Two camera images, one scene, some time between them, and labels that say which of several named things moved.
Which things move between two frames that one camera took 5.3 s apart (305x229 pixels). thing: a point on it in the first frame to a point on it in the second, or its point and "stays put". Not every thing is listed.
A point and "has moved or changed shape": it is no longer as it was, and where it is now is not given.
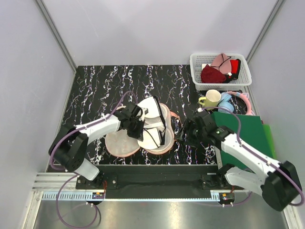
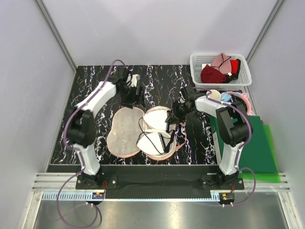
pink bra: [222, 63] stays put
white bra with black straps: [155, 130] has moved or changed shape
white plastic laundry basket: [245, 79] stays put
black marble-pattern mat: [98, 90] stays put
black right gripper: [188, 125] to [174, 113]
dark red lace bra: [211, 75] stays put
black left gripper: [139, 134] to [135, 99]
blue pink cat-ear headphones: [225, 106] stays put
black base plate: [190, 178] stays put
